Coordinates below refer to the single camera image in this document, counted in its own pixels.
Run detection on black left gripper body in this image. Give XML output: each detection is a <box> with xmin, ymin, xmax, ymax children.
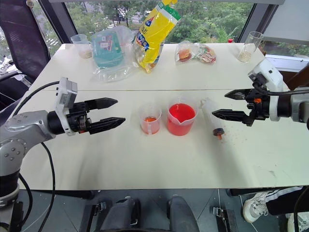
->
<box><xmin>66</xmin><ymin>101</ymin><xmax>92</xmax><ymax>134</ymax></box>

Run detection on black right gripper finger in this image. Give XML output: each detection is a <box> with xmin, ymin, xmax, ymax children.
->
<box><xmin>224</xmin><ymin>88</ymin><xmax>253</xmax><ymax>101</ymax></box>
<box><xmin>211</xmin><ymin>109</ymin><xmax>253</xmax><ymax>123</ymax></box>

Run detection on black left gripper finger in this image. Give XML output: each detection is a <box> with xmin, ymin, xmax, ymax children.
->
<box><xmin>88</xmin><ymin>117</ymin><xmax>126</xmax><ymax>135</ymax></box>
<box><xmin>84</xmin><ymin>97</ymin><xmax>118</xmax><ymax>113</ymax></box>

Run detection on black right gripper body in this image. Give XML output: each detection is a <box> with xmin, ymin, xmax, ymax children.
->
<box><xmin>244</xmin><ymin>88</ymin><xmax>270</xmax><ymax>127</ymax></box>

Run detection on clear plastic syringe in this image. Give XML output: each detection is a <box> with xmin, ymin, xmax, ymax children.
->
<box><xmin>200</xmin><ymin>97</ymin><xmax>225</xmax><ymax>141</ymax></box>

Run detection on small beaker with orange liquid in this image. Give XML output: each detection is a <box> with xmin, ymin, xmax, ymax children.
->
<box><xmin>139</xmin><ymin>102</ymin><xmax>162</xmax><ymax>135</ymax></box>

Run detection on large beaker with red liquid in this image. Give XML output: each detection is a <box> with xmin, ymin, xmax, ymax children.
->
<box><xmin>167</xmin><ymin>96</ymin><xmax>199</xmax><ymax>136</ymax></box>

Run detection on tall clear glass with grains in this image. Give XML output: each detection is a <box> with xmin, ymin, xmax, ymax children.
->
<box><xmin>237</xmin><ymin>31</ymin><xmax>264</xmax><ymax>63</ymax></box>

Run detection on clear bag with teal box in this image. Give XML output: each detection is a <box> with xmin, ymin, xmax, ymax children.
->
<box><xmin>90</xmin><ymin>25</ymin><xmax>139</xmax><ymax>83</ymax></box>

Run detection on clear bag with toy food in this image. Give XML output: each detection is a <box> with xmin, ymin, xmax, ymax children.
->
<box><xmin>175</xmin><ymin>40</ymin><xmax>217</xmax><ymax>66</ymax></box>

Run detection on clear beaker with grains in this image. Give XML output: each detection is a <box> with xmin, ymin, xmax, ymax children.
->
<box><xmin>70</xmin><ymin>34</ymin><xmax>93</xmax><ymax>59</ymax></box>

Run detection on yellow snack bag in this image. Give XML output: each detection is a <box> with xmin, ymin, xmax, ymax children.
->
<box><xmin>133</xmin><ymin>0</ymin><xmax>182</xmax><ymax>74</ymax></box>

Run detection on black table base foot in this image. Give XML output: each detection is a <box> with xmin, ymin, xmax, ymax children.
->
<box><xmin>79</xmin><ymin>202</ymin><xmax>107</xmax><ymax>232</ymax></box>
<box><xmin>211</xmin><ymin>205</ymin><xmax>239</xmax><ymax>232</ymax></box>

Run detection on dark rounded robot leg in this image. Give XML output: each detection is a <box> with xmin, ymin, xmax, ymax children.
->
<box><xmin>99</xmin><ymin>196</ymin><xmax>141</xmax><ymax>232</ymax></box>
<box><xmin>167</xmin><ymin>195</ymin><xmax>199</xmax><ymax>232</ymax></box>

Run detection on black office chair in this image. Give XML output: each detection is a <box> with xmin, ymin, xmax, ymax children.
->
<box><xmin>0</xmin><ymin>0</ymin><xmax>52</xmax><ymax>114</ymax></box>

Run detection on white sneaker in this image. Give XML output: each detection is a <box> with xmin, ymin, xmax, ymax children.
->
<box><xmin>242</xmin><ymin>190</ymin><xmax>274</xmax><ymax>223</ymax></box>

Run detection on black trouser leg white stripes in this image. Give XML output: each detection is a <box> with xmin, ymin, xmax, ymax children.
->
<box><xmin>265</xmin><ymin>185</ymin><xmax>309</xmax><ymax>217</ymax></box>

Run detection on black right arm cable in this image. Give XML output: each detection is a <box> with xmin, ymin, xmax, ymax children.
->
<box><xmin>252</xmin><ymin>79</ymin><xmax>309</xmax><ymax>96</ymax></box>

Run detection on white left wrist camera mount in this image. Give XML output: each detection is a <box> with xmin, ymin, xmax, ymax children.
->
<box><xmin>55</xmin><ymin>77</ymin><xmax>78</xmax><ymax>136</ymax></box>

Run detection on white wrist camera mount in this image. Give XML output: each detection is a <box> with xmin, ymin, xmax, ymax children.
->
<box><xmin>248</xmin><ymin>58</ymin><xmax>284</xmax><ymax>122</ymax></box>
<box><xmin>55</xmin><ymin>77</ymin><xmax>78</xmax><ymax>136</ymax></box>

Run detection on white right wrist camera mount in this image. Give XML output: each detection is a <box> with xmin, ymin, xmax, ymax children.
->
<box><xmin>248</xmin><ymin>58</ymin><xmax>284</xmax><ymax>122</ymax></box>

